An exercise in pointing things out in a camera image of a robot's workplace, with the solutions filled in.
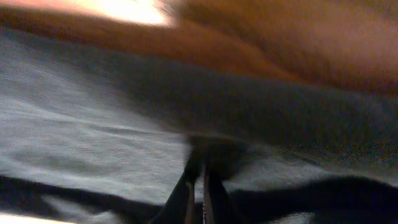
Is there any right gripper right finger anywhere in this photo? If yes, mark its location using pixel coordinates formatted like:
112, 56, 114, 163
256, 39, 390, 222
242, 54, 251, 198
203, 167, 245, 224

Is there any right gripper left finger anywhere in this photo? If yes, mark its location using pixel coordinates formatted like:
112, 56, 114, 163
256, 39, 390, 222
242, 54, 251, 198
148, 165, 199, 224

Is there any dark teal t-shirt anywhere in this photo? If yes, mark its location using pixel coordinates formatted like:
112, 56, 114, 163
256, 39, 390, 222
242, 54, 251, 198
1, 29, 397, 223

